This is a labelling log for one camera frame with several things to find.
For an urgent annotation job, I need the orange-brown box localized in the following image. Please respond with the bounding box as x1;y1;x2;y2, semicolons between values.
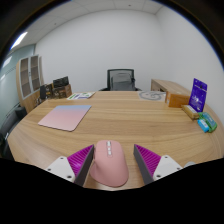
165;92;191;109

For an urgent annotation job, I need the blue small box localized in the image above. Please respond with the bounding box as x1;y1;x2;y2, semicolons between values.
197;118;210;134

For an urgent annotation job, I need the pink computer mouse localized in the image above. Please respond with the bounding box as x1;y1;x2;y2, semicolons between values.
89;139;130;188

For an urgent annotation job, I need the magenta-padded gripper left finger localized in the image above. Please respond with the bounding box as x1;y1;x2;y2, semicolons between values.
44;143;96;188

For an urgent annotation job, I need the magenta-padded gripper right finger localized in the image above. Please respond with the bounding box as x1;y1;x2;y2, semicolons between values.
133;143;184;186

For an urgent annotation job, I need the wooden shelf unit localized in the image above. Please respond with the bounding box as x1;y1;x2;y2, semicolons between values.
15;54;44;114

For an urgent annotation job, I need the pale wooden box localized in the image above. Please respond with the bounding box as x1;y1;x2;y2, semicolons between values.
181;104;200;120

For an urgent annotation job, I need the wooden side desk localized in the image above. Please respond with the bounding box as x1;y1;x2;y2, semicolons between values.
150;78;193;98

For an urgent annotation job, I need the grey backpack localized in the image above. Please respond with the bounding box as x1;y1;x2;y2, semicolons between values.
110;72;137;92

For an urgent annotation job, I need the purple card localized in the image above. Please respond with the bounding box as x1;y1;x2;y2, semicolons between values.
188;77;208;113

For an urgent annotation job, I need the ceiling light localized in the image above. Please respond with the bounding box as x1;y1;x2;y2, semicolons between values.
9;31;29;51

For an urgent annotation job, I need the large brown cardboard box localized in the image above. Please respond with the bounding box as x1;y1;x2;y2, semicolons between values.
52;84;73;100

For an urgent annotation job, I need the small brown cardboard box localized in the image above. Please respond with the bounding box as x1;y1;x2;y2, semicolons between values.
45;83;54;100

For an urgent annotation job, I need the green small box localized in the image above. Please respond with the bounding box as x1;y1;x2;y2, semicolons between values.
198;112;218;133

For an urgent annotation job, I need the pink and blue mouse pad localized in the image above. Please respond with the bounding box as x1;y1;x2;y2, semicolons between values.
37;104;93;132

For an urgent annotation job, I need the black cardboard box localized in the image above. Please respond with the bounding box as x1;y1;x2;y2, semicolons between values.
52;76;70;89

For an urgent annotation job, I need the black mesh office chair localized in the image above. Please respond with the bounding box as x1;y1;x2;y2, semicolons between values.
98;68;143;92

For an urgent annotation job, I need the paper sheet with coloured shapes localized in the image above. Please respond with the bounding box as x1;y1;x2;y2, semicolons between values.
66;91;96;101

